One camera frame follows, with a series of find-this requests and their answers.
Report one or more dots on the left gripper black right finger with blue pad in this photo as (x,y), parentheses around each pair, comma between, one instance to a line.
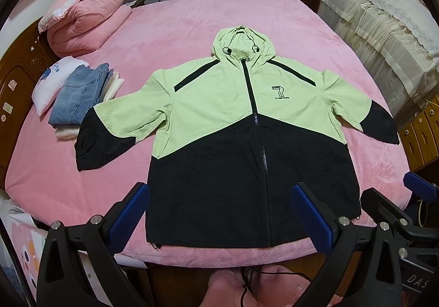
(337,238)

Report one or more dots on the folded pink quilt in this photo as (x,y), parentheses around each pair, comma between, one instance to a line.
(87,26)

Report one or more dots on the cream lace covered furniture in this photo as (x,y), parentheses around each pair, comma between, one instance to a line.
(396,41)

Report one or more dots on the folded cream white garment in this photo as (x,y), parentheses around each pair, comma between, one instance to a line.
(110,89)

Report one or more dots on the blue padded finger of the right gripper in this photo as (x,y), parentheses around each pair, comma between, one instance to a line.
(420,187)

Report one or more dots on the brown wooden headboard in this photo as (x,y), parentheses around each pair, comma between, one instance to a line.
(22,65)

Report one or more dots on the pink trouser legs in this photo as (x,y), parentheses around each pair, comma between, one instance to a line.
(267,285)

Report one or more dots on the white cartoon print pillow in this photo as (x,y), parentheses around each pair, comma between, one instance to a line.
(51,81)

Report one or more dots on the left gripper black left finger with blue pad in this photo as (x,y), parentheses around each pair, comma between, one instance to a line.
(62,279)

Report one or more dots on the white cartoon storage box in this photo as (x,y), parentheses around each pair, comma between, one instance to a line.
(27,239)

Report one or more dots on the yellow wooden drawer cabinet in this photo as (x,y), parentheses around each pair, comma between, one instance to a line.
(420,136)

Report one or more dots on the folded blue denim jeans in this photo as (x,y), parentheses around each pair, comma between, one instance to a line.
(80,92)

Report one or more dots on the green and black hooded jacket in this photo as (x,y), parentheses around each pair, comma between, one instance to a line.
(233,133)

